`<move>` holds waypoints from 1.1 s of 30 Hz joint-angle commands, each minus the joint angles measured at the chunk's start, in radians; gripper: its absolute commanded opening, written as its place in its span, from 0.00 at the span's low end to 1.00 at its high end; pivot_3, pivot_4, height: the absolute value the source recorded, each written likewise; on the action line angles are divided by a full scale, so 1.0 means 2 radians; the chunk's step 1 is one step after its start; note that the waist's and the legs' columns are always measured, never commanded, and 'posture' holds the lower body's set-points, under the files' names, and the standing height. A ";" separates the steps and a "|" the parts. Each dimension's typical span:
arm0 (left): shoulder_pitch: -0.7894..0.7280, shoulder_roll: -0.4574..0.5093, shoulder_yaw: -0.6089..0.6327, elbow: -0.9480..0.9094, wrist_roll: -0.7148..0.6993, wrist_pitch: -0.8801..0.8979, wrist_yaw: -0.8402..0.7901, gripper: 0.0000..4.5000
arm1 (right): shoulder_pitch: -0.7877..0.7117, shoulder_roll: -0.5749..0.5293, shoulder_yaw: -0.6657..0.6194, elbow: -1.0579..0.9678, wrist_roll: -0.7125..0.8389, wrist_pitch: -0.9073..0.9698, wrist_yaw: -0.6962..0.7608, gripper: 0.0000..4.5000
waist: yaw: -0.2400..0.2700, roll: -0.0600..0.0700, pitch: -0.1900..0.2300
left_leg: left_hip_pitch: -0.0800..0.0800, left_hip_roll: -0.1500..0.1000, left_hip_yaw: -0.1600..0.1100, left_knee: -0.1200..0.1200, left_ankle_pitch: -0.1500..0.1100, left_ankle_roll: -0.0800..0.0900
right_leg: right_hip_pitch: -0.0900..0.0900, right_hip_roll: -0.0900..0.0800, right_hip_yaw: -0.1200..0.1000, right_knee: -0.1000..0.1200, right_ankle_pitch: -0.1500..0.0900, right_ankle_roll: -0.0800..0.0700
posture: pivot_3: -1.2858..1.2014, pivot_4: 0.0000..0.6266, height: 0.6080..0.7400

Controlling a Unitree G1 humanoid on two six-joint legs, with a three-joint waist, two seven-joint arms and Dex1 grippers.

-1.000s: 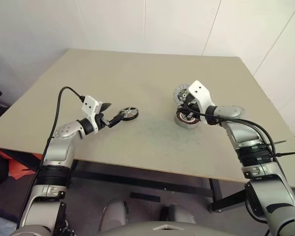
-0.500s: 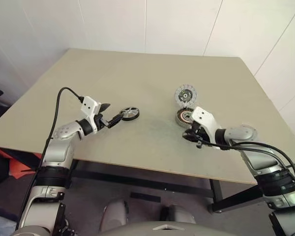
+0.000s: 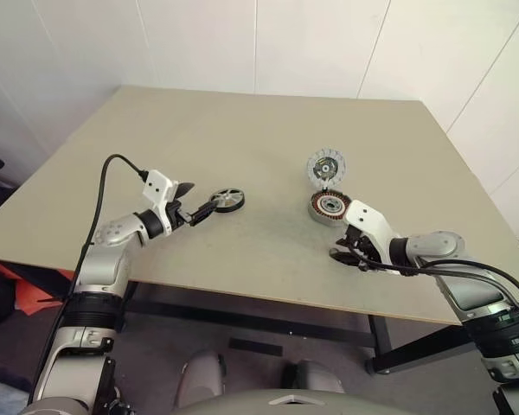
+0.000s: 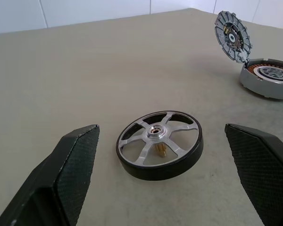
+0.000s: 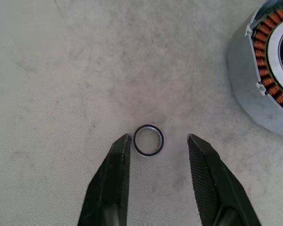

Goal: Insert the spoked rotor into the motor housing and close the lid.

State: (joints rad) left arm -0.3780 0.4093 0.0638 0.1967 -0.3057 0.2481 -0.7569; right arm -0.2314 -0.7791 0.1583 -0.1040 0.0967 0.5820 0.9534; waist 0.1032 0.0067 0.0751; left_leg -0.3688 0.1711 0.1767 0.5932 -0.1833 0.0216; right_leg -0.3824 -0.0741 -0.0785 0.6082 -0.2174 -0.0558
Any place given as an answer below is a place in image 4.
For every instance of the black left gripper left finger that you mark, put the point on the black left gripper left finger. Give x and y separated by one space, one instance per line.
61 183

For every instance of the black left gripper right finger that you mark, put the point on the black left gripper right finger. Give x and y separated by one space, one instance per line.
264 169

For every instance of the grey motor housing copper windings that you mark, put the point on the grey motor housing copper windings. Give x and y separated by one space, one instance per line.
257 87

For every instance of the black rimmed silver spoked rotor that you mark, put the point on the black rimmed silver spoked rotor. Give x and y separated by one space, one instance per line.
156 131

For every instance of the grey round hinged housing lid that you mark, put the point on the grey round hinged housing lid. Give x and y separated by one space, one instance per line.
231 37

